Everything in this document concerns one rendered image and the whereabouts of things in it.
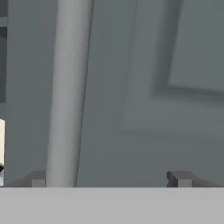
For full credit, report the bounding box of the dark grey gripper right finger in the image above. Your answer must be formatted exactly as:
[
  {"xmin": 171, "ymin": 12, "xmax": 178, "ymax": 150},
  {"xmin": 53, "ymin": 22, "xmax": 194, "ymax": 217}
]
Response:
[{"xmin": 166, "ymin": 170, "xmax": 224, "ymax": 188}]

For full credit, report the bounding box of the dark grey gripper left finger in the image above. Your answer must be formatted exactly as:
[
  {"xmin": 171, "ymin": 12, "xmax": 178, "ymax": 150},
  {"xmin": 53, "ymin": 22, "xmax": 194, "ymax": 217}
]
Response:
[{"xmin": 6, "ymin": 170, "xmax": 47, "ymax": 188}]

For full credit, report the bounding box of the grey cabinet door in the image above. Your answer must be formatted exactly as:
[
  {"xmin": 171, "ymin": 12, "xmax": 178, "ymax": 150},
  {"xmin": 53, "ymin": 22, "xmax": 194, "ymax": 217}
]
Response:
[{"xmin": 3, "ymin": 0, "xmax": 224, "ymax": 188}]

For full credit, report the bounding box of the grey cabinet door handle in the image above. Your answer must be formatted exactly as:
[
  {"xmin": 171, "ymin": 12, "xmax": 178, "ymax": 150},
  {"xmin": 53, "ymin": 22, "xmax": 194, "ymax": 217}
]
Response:
[{"xmin": 45, "ymin": 0, "xmax": 95, "ymax": 188}]

